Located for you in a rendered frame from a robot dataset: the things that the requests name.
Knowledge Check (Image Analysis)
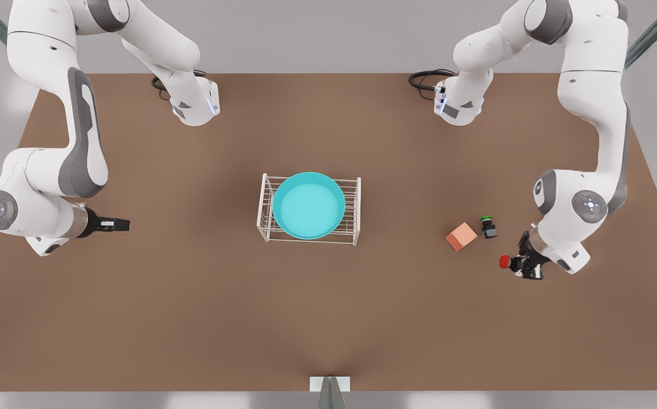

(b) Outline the cyan plate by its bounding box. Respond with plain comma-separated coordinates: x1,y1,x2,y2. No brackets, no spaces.
272,172,346,240

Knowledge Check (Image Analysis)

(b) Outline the orange cube block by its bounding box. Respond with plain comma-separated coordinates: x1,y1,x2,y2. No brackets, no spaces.
446,222,478,252

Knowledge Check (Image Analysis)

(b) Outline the black cable loop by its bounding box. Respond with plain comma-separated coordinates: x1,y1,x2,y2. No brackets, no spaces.
151,69,209,102
409,69,458,101

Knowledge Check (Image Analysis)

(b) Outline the white wire shelf rack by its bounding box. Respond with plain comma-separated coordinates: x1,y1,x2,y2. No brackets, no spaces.
257,173,361,246

